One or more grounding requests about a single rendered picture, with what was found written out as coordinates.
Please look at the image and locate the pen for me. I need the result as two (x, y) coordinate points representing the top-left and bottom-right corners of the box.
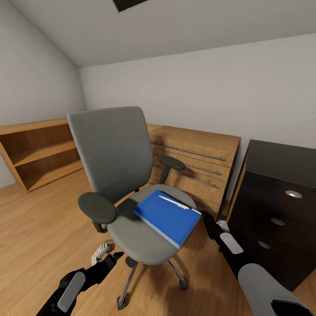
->
(161, 196), (189, 209)

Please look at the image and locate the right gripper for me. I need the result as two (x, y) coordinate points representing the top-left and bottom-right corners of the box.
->
(201, 210), (220, 239)

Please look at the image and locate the folder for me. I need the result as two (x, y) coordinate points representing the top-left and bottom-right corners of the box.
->
(133, 189), (201, 249)

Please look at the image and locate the swivel chair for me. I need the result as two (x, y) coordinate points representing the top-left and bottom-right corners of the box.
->
(66, 106), (198, 310)

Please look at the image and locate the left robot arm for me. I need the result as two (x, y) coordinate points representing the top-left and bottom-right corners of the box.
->
(36, 244), (124, 316)

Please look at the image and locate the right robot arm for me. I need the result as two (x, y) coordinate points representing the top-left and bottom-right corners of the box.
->
(201, 210), (316, 316)

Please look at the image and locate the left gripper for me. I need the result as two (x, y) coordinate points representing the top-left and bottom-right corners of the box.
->
(92, 252), (124, 284)

